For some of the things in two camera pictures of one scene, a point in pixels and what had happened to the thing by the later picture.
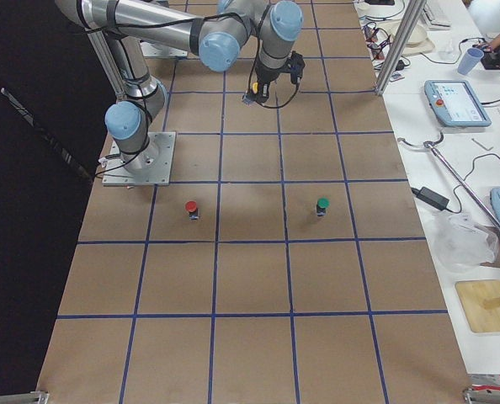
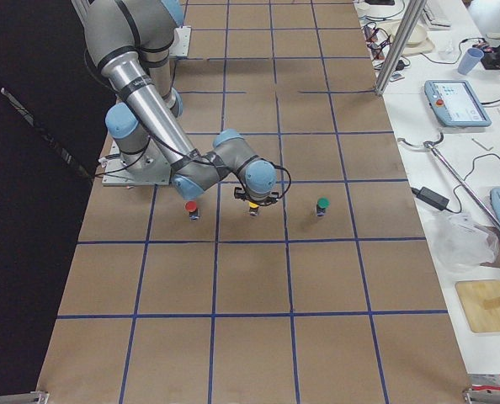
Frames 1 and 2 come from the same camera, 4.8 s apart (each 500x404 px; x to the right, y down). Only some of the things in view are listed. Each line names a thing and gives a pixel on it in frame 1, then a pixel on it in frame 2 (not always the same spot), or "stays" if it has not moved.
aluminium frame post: [408, 23] stays
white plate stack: [420, 43] stays
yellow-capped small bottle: [250, 98] to [253, 209]
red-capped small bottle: [194, 212] stays
